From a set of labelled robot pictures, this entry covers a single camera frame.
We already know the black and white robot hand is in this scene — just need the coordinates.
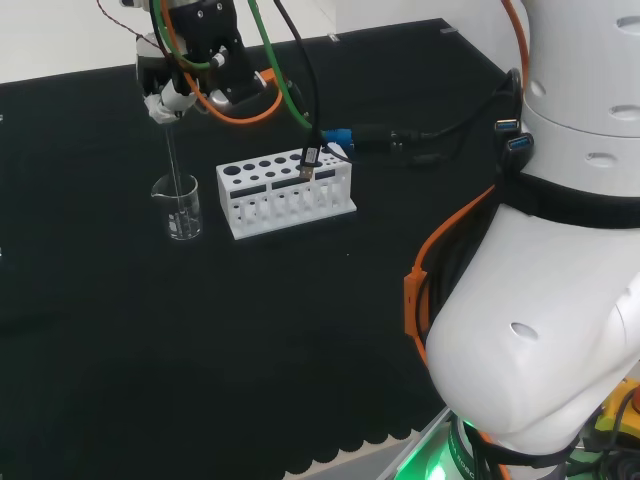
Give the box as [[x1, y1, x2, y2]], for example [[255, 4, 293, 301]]
[[134, 35, 200, 126]]

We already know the clear glass rod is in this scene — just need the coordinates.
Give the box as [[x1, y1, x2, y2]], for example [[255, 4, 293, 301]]
[[165, 122, 181, 197]]

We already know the white test tube rack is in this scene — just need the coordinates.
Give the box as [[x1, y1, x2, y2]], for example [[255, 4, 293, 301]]
[[215, 143, 358, 242]]

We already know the clear glass beaker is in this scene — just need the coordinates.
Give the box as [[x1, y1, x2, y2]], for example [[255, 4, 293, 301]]
[[150, 173, 202, 242]]

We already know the black bench cloth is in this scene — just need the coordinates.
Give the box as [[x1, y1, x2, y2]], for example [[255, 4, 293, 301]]
[[0, 18, 522, 480]]

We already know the black usb hub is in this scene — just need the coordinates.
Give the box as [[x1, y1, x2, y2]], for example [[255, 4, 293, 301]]
[[493, 116, 535, 170]]

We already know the yellow stop button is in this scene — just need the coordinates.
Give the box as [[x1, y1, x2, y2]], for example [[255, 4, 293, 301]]
[[593, 378, 640, 441]]

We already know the red and black twisted wire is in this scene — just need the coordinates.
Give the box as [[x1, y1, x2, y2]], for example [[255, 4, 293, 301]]
[[94, 0, 147, 40]]

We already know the orange cable at wrist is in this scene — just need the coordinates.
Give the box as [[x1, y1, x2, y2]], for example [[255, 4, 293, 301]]
[[160, 0, 284, 127]]

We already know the green cable at wrist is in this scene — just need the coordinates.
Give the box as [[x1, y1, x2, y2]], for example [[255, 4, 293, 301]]
[[148, 0, 315, 132]]

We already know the black usb cable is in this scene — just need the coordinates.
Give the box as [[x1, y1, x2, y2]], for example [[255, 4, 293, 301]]
[[272, 0, 324, 182]]

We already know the blue cable connector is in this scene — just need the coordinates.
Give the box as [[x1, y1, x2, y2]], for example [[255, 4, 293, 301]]
[[321, 128, 357, 152]]

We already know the black cable with connectors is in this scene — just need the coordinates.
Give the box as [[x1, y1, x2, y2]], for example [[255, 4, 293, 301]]
[[349, 68, 522, 167]]

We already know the orange cable along arm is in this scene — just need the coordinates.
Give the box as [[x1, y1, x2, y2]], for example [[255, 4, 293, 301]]
[[402, 0, 532, 480]]

